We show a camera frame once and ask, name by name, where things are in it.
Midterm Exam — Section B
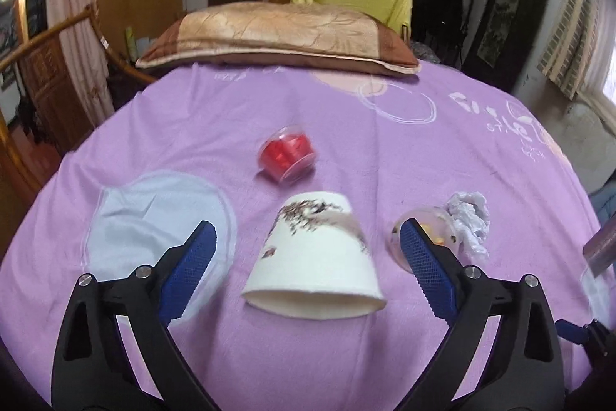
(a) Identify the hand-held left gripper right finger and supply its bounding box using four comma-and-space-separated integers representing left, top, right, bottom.
398, 218, 565, 411

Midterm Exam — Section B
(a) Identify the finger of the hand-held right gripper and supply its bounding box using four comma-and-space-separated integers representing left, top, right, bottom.
556, 319, 590, 344

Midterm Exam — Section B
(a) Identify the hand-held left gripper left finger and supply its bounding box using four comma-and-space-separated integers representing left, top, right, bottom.
50, 220, 217, 411

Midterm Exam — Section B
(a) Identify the white paper cup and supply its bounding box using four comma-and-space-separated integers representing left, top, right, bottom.
241, 192, 387, 320

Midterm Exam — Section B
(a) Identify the clear plastic cup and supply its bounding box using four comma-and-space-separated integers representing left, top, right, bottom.
391, 206, 465, 273

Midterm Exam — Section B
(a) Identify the crumpled white tissue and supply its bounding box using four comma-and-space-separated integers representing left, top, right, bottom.
445, 191, 492, 260

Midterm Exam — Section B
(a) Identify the silver metal bottle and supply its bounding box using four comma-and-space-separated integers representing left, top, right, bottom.
582, 223, 616, 277

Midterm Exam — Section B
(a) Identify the purple printed bedsheet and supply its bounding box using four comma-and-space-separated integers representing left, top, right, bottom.
0, 62, 616, 411

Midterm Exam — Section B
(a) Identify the blue denim clothing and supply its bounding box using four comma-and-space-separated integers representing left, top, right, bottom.
591, 185, 616, 229

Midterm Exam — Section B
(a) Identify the red jelly cup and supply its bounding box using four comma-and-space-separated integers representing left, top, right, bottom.
257, 123, 321, 185

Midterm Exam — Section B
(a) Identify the black hanging jacket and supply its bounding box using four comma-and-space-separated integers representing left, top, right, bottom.
411, 0, 465, 65

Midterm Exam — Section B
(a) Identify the brown beige pillow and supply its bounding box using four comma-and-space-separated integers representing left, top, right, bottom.
136, 2, 420, 77

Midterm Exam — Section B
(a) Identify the window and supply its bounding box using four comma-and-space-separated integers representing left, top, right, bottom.
589, 0, 616, 113

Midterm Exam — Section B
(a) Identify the wooden bamboo chair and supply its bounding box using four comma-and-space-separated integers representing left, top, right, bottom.
0, 4, 159, 156

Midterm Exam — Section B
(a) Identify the beige striped curtain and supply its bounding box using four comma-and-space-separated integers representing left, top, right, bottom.
536, 0, 612, 99

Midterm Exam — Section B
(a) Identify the red white patterned curtain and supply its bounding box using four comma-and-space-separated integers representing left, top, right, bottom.
45, 0, 116, 127

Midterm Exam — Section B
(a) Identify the framed wall scroll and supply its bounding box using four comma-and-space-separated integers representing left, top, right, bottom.
476, 0, 525, 70

